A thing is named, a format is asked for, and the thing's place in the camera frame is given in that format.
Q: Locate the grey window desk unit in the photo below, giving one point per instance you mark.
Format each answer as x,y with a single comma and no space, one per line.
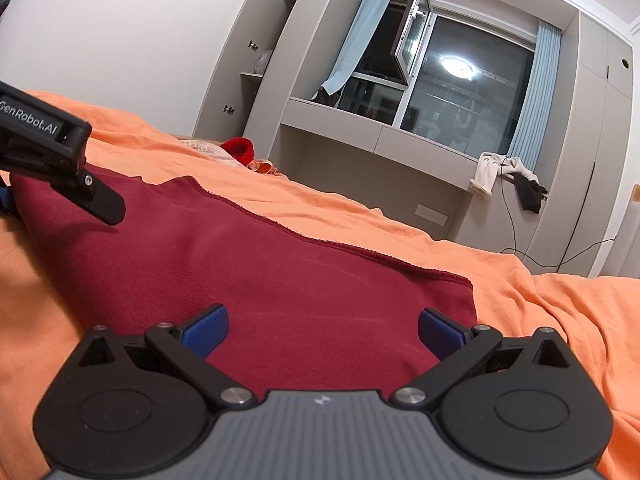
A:
350,125

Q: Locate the open window sash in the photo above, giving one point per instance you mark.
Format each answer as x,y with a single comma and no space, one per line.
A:
412,30

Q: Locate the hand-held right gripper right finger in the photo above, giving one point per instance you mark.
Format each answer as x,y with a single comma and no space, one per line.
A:
440,332

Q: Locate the orange blanket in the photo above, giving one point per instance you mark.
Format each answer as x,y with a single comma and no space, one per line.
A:
400,230

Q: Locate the light blue tied curtain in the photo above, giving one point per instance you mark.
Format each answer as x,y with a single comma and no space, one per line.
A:
357,35

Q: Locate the large glass window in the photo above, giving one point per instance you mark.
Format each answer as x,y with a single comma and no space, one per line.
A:
465,100

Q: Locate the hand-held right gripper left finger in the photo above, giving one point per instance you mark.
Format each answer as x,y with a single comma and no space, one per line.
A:
209,332

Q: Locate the bright red plush item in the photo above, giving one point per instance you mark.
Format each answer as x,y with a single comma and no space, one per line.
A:
239,149

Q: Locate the grey tall cabinet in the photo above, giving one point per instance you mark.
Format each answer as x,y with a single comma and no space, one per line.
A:
585,160

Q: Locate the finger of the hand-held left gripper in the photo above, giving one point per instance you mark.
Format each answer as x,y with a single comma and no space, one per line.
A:
102,202
5,200

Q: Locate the grey wardrobe with shelves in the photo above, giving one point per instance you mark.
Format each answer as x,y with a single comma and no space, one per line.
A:
310,35

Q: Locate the grey wardrobe door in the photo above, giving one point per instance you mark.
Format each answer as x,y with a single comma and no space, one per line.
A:
240,60

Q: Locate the dark red sweater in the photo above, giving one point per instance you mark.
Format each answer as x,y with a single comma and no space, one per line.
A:
225,260

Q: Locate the pale patterned cloth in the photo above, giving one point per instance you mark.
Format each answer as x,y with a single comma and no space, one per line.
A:
205,149

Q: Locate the black cloth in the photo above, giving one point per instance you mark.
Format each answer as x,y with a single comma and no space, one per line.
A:
530,190

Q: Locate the light blue straight curtain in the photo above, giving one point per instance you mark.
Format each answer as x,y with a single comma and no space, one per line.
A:
537,95

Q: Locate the white wall socket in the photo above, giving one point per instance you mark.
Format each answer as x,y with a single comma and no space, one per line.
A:
431,214

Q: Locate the white cloth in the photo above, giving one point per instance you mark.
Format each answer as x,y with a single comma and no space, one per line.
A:
487,175

